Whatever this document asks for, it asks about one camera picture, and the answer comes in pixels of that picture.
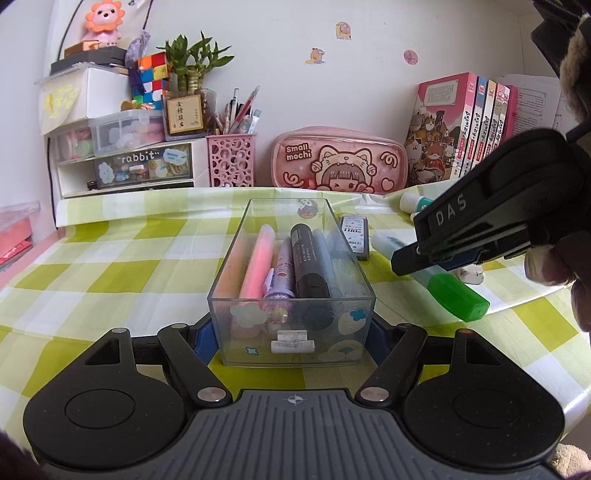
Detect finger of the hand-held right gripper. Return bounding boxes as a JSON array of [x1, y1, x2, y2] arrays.
[[436, 251, 483, 272], [392, 225, 530, 276]]

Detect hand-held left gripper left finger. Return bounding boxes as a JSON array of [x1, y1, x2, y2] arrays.
[[82, 316, 234, 408]]

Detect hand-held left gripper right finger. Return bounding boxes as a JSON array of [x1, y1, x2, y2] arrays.
[[355, 313, 506, 408]]

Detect white eraser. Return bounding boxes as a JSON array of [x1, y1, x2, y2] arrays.
[[455, 263, 484, 284]]

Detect clear plastic organizer box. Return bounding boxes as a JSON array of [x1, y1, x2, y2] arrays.
[[208, 198, 376, 367]]

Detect green cap highlighter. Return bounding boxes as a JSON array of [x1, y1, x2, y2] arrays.
[[372, 231, 490, 322]]

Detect white green glue stick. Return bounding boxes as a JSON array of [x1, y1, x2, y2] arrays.
[[399, 191, 435, 223]]

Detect black pencil lead case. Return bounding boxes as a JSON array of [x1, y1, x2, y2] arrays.
[[339, 215, 371, 261]]

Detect grey-blue pen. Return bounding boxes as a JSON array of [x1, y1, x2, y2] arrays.
[[314, 229, 345, 296]]

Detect pink highlighter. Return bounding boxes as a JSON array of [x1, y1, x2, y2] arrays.
[[239, 224, 277, 301]]

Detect purple multicolour pen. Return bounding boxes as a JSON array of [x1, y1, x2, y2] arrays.
[[263, 240, 294, 301]]

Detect black marker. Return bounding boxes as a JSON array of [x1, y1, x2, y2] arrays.
[[290, 223, 331, 300]]

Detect person's right forearm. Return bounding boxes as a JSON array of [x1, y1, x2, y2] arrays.
[[531, 0, 591, 148]]

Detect person's right hand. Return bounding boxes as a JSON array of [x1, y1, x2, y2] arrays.
[[524, 244, 591, 332]]

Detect pink spine book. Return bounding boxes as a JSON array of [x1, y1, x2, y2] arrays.
[[462, 76, 489, 178], [475, 79, 498, 162], [487, 83, 511, 151]]

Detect pink book slipcase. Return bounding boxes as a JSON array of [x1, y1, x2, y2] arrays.
[[499, 84, 519, 144]]

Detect printed paper sheets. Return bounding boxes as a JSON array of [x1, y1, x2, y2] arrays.
[[501, 73, 566, 139]]

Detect cat cover book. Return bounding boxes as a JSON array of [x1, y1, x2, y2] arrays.
[[404, 72, 478, 188]]

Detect green checkered tablecloth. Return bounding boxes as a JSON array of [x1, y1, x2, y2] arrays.
[[0, 182, 591, 444]]

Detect pink cartoon pencil case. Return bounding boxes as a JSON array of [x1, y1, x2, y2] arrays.
[[271, 126, 408, 195]]

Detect pink perforated pen holder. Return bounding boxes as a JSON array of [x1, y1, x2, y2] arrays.
[[205, 133, 257, 188]]

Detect white drawer unit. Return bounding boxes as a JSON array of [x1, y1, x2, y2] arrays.
[[48, 127, 208, 199]]

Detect red book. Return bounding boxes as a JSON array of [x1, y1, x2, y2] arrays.
[[0, 217, 34, 266]]

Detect clear plastic bin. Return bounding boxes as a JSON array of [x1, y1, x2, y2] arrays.
[[0, 200, 40, 273]]

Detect clear storage box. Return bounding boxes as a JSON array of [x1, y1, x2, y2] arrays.
[[90, 111, 166, 158]]

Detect dark purple fabric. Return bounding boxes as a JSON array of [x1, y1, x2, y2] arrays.
[[0, 429, 44, 480]]

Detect brown calligraphy plaque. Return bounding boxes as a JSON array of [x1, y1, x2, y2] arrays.
[[165, 95, 206, 137]]

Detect beige fluffy fabric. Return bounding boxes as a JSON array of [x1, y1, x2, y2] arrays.
[[549, 443, 591, 480]]

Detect bunch of pens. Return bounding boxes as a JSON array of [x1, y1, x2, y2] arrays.
[[210, 85, 263, 136]]

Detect clear glass vase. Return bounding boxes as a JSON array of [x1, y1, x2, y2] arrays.
[[198, 88, 218, 139]]

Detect white storage box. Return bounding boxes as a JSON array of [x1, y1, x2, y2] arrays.
[[34, 67, 134, 134]]

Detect green bamboo plant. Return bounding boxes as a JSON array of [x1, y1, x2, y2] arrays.
[[156, 31, 234, 95]]

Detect purple hanging ornament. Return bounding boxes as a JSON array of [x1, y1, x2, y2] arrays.
[[124, 32, 153, 93]]

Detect black flat case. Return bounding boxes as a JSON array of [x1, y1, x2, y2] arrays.
[[50, 46, 127, 75]]

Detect brown wooden block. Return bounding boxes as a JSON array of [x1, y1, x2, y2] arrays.
[[64, 39, 101, 57]]

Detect pink lion toy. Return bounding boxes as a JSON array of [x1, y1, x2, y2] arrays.
[[82, 0, 124, 47]]

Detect black cable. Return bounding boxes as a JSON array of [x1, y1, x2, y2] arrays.
[[46, 136, 58, 227]]

